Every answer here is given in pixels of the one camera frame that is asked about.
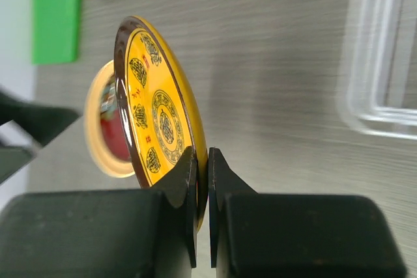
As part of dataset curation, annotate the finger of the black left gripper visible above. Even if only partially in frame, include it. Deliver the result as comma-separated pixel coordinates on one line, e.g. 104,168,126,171
1,91,81,146
0,146,33,183

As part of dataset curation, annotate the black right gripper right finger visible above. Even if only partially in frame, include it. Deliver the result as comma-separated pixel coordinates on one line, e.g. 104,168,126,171
208,148,407,277

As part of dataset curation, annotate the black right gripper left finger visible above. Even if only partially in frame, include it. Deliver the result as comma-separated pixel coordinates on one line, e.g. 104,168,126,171
1,147,198,277

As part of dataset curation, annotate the cream yellow plate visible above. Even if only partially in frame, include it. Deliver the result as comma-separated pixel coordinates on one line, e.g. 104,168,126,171
84,61,134,178

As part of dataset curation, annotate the dark red patterned plate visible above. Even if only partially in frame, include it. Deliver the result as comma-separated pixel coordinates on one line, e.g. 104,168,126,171
100,76,130,161

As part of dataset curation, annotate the olive yellow patterned plate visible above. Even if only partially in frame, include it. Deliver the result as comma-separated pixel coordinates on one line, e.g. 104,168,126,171
113,16,208,226

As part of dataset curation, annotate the green plastic mat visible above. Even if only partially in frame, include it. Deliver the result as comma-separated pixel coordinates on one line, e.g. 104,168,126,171
32,0,81,64

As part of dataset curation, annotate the white wire dish rack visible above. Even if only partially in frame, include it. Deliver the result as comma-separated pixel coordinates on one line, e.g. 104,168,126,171
336,0,416,140

